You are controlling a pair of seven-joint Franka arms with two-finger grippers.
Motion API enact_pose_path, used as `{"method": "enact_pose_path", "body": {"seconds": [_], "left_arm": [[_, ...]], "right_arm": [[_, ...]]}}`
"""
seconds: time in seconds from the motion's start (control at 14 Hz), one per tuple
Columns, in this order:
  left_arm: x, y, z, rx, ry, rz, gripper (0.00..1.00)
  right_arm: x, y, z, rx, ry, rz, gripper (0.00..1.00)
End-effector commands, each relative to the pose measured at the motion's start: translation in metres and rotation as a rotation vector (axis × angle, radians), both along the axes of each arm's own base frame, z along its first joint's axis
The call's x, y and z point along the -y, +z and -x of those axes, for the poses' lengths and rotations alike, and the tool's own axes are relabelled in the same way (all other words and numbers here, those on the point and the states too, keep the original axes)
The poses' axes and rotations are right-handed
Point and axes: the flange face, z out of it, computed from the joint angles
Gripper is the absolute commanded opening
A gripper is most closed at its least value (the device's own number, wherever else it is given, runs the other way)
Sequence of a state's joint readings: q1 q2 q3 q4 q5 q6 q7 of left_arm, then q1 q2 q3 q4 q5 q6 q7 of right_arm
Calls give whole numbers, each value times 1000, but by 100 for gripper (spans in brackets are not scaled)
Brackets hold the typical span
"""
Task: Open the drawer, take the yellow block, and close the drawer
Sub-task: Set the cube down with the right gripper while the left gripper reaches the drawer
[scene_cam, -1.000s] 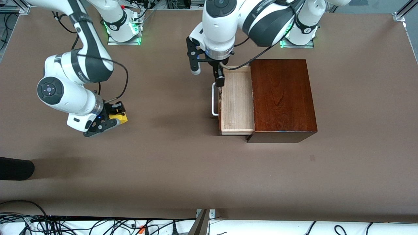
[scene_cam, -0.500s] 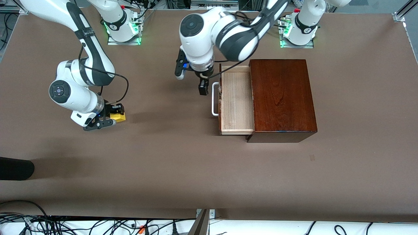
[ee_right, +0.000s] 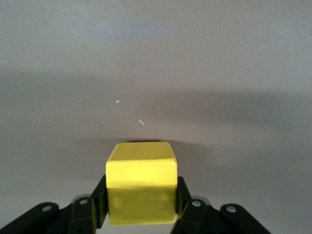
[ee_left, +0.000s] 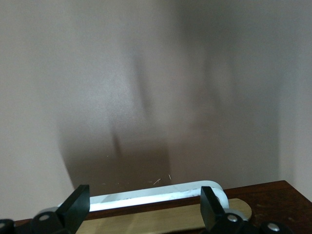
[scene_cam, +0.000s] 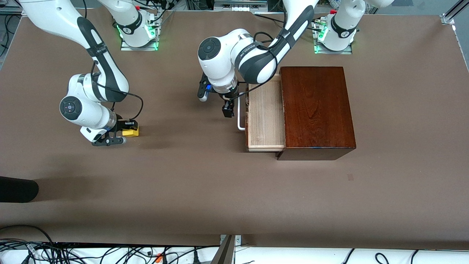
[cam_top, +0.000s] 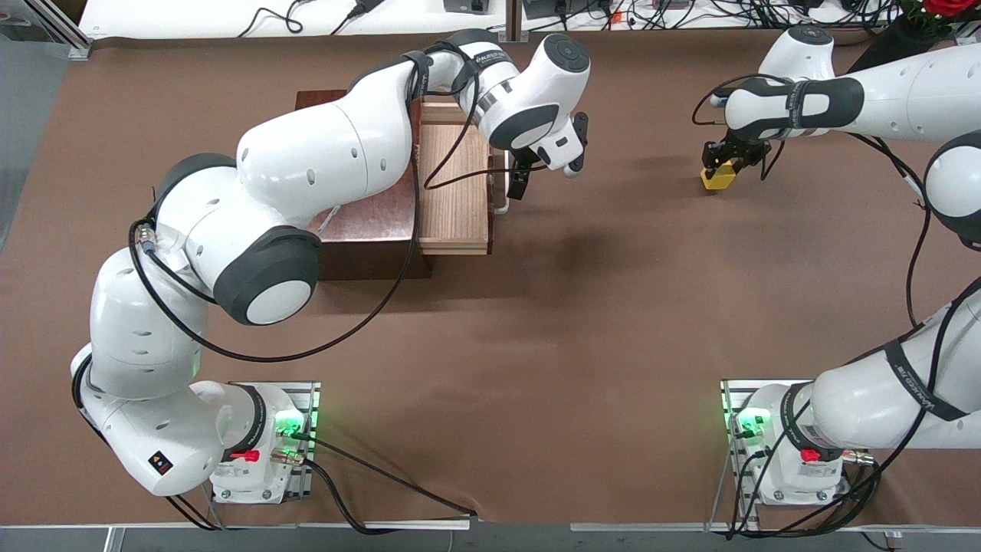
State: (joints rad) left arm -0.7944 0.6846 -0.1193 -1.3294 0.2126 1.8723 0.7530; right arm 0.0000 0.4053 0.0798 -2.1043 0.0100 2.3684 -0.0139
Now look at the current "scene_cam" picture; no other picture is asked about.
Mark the black cylinder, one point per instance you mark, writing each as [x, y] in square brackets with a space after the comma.
[18, 189]

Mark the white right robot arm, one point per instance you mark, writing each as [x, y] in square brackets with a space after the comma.
[84, 110]

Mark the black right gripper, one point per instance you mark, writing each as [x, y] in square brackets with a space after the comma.
[122, 125]

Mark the orange connector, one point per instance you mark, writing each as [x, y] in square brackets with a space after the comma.
[159, 258]

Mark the white lower shelf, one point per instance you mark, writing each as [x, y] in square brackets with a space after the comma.
[293, 256]

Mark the aluminium frame profile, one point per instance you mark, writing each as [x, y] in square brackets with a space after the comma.
[9, 11]
[449, 17]

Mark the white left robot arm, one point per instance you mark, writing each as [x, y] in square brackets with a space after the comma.
[220, 66]

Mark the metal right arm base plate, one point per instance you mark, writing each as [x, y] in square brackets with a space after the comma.
[126, 48]

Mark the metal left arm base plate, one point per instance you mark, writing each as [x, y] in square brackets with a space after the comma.
[322, 52]

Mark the grey metal bracket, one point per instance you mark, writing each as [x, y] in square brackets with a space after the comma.
[225, 253]

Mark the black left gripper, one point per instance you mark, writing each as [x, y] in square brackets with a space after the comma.
[227, 101]

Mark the brown table cover sheet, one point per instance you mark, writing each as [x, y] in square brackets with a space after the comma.
[183, 176]

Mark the white power strip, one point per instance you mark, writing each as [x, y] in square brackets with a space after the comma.
[240, 5]

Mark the yellow cube block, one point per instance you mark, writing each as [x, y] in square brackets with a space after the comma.
[130, 132]

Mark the dark brown wooden cabinet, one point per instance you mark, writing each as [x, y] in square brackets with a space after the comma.
[318, 110]

